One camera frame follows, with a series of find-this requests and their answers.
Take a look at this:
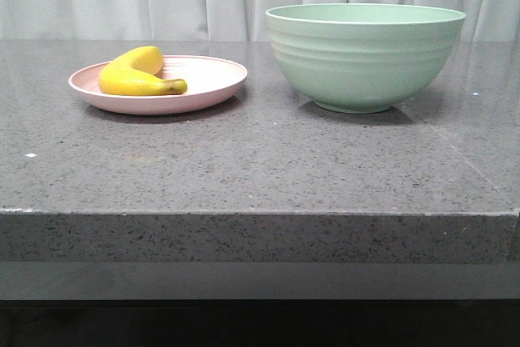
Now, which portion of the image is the yellow banana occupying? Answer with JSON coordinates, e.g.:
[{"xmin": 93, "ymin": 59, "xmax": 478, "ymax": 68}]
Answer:
[{"xmin": 98, "ymin": 46, "xmax": 188, "ymax": 96}]

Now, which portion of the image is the pink plate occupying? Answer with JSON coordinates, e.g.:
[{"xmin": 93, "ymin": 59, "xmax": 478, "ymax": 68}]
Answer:
[{"xmin": 68, "ymin": 55, "xmax": 248, "ymax": 115}]

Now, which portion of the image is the green ribbed bowl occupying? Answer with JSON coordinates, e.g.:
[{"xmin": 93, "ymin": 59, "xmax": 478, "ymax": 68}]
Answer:
[{"xmin": 266, "ymin": 3, "xmax": 466, "ymax": 114}]

